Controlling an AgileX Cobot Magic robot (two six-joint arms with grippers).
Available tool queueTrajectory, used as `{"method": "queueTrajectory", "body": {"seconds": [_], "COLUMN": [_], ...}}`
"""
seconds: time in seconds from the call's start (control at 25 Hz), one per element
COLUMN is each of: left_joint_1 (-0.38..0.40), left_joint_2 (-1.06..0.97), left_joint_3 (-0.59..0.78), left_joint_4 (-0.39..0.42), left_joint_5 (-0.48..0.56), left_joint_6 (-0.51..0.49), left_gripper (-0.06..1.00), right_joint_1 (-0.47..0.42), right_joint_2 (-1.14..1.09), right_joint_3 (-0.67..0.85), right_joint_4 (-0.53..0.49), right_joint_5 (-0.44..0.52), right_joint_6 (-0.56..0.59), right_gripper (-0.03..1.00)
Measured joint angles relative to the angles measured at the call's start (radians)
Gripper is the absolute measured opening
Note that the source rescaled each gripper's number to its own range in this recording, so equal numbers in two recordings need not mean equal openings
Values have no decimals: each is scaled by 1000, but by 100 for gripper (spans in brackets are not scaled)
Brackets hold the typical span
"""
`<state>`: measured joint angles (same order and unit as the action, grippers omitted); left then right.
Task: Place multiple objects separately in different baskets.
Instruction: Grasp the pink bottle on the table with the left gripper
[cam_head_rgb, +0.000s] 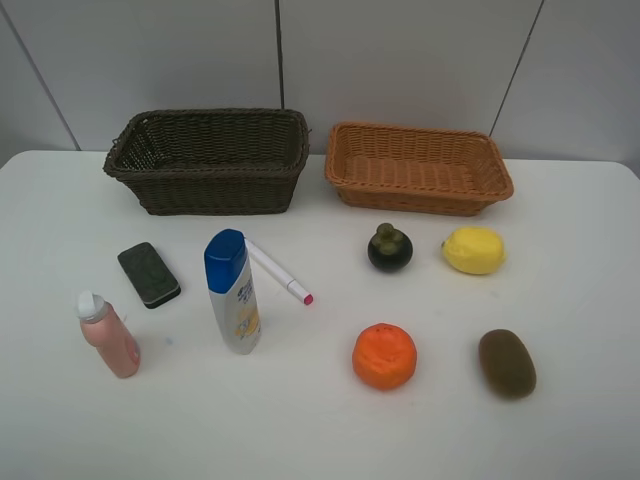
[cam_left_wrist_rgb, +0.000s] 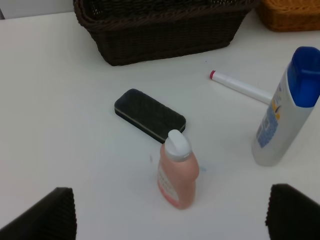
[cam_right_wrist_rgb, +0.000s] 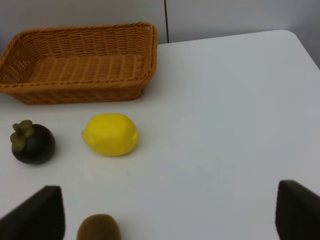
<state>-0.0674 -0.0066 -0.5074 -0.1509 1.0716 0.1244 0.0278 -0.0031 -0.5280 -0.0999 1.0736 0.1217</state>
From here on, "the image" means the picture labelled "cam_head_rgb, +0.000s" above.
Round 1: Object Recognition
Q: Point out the white marker pink tip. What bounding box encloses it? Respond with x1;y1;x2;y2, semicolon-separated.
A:
245;238;314;306

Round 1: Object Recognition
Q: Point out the dark purple mangosteen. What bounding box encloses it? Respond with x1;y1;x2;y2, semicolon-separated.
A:
367;223;413;273

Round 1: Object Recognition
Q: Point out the white shampoo bottle blue cap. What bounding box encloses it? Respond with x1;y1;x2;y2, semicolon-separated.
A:
204;229;261;355

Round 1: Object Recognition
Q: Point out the orange tangerine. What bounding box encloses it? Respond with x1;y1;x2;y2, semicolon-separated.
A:
352;323;418;391

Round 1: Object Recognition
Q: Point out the yellow lemon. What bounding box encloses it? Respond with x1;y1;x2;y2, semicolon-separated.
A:
441;226;507;275

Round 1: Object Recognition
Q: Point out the brown kiwi fruit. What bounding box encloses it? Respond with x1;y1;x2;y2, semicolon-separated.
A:
478;329;537;400

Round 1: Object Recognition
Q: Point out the pink bottle white cap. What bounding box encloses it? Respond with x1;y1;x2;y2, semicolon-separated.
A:
76;291;140;379

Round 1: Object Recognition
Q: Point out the orange wicker basket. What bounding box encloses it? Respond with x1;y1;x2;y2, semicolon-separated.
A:
325;122;514;216

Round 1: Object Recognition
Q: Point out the dark brown wicker basket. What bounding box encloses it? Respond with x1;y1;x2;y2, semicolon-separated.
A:
103;108;309;216

